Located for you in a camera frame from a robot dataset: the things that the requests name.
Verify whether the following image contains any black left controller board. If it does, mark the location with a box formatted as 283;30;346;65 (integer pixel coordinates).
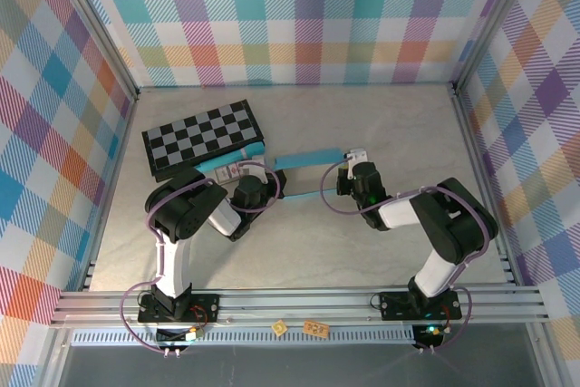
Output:
155;325;205;346

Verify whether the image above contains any black right controller board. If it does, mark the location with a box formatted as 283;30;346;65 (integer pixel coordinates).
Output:
412;324;446;348

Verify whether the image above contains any teal paper box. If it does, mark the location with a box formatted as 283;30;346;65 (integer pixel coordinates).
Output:
273;146;351;203

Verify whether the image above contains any white slotted cable duct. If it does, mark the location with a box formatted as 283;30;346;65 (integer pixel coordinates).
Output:
70;328;418;348

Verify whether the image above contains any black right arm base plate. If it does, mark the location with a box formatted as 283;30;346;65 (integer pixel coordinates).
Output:
378;290;463;321

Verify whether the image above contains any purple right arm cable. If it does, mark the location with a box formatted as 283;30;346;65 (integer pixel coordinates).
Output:
319;160;493;355

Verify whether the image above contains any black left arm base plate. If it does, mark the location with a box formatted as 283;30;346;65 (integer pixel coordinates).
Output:
137;294;220;325

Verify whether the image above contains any playing card box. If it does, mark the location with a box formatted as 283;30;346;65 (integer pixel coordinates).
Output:
214;160;247;185

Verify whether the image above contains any aluminium corner post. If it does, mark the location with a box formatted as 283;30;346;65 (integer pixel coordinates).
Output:
43;0;140;99
452;0;545;94

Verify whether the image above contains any aluminium frame rail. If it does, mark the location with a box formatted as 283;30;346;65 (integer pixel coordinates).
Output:
49;285;552;329

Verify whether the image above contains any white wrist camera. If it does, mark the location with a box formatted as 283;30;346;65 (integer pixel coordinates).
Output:
242;160;269;182
343;147;367;180

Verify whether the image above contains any black grey checkerboard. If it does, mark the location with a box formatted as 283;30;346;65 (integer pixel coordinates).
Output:
141;98;266;183

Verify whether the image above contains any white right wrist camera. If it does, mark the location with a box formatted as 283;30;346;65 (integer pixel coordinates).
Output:
343;147;367;180

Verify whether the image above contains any black controller board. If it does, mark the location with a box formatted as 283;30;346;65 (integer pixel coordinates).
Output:
155;325;205;346
412;324;446;348

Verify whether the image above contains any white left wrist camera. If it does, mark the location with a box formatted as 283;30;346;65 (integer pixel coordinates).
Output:
242;160;269;182

